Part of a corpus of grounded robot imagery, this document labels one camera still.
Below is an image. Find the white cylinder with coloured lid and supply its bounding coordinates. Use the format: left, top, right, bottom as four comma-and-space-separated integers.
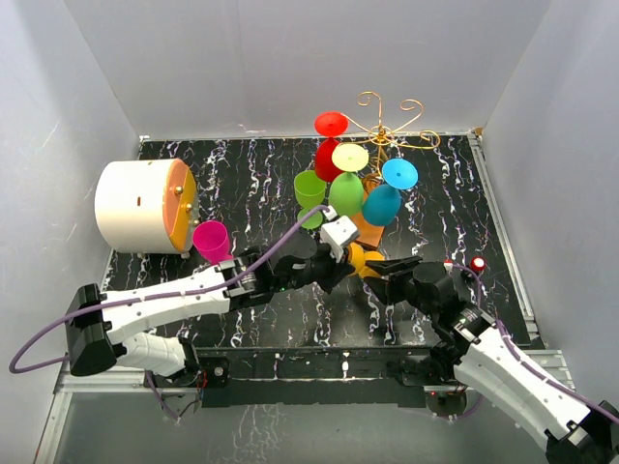
94, 159, 198, 255

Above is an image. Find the orange plastic wine glass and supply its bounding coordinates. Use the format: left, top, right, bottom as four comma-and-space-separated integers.
348, 243, 385, 279

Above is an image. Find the gold wire wine glass rack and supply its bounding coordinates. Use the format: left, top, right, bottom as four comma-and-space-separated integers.
345, 90, 441, 165

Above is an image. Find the orange wooden rack base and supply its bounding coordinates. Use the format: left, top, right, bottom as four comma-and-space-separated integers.
351, 212, 384, 250

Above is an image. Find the green wine glass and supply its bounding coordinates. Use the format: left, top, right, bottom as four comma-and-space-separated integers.
294, 170, 326, 219
329, 142, 369, 217

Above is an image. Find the pink plastic wine glass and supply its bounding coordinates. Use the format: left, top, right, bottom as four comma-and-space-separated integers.
192, 220, 232, 264

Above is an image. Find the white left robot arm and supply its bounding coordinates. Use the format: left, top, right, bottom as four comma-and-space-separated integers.
65, 244, 354, 386

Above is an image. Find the red plastic wine glass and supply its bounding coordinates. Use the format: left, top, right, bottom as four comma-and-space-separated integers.
314, 111, 348, 183

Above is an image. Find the green wine glass front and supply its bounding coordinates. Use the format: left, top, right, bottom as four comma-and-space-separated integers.
329, 142, 369, 217

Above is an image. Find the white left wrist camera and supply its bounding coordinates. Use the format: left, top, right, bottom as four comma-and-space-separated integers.
319, 206, 360, 263

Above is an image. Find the blue plastic wine glass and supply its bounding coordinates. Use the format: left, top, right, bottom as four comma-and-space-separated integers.
362, 159, 419, 227

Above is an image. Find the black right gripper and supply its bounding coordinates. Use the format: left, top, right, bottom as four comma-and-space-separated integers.
365, 257, 436, 319

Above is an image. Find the red emergency stop button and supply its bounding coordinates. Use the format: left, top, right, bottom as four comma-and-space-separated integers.
460, 256, 486, 281

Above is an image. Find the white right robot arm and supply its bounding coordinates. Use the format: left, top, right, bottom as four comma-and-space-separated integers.
365, 257, 618, 463

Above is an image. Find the black front mounting rail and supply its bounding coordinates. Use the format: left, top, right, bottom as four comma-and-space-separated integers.
144, 345, 470, 410

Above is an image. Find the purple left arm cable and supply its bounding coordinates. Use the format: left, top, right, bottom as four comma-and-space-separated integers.
8, 203, 339, 421

